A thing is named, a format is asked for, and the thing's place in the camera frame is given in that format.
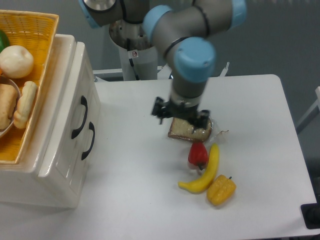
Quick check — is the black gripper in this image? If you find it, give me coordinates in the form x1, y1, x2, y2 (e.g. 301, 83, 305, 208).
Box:
151, 96, 210, 134

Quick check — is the bagged bread slice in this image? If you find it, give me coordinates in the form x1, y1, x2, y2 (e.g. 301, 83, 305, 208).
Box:
167, 118, 229, 144

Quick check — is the red bell pepper toy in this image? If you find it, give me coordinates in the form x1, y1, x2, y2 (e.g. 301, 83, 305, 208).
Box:
188, 142, 209, 171

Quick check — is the yellow banana toy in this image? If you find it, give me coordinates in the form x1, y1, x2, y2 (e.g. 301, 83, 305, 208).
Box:
177, 143, 220, 194

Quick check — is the yellow bell pepper toy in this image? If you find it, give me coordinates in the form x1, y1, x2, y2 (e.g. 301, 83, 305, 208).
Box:
206, 175, 237, 206

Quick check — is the white drawer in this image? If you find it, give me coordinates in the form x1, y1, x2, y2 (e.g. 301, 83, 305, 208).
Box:
39, 42, 100, 189

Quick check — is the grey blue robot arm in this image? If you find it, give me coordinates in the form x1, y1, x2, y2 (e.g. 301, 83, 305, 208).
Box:
79, 0, 247, 129

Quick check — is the white drawer cabinet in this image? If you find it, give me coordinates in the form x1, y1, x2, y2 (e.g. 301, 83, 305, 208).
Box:
0, 34, 92, 208

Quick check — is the beige bread roll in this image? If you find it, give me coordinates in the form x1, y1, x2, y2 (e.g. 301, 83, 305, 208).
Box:
13, 81, 38, 129

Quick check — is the black device at edge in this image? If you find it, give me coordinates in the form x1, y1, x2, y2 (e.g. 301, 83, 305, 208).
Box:
300, 203, 320, 230

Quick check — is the yellow wicker basket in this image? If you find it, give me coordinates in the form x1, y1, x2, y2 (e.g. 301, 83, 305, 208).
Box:
0, 9, 59, 165

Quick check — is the brown bread loaf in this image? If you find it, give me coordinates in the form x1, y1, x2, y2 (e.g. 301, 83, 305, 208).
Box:
0, 83, 18, 130

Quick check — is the white round bun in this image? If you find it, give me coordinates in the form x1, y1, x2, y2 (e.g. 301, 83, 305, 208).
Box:
0, 45, 34, 79

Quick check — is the grey bowl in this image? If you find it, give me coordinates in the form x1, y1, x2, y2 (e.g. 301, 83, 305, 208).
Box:
0, 75, 21, 138

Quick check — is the green vegetable toy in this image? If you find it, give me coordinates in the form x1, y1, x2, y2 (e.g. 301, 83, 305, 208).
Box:
0, 30, 10, 52

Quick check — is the black lower drawer handle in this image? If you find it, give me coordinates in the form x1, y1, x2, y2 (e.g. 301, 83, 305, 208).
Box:
81, 121, 96, 161

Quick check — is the black drawer handle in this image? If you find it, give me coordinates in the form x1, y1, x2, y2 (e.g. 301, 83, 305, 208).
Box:
71, 95, 89, 139
81, 121, 96, 161

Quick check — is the black top drawer handle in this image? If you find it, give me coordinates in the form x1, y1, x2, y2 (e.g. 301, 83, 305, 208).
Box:
71, 95, 89, 139

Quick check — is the white frame at right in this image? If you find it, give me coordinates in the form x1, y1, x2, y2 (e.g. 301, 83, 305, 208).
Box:
295, 86, 320, 134

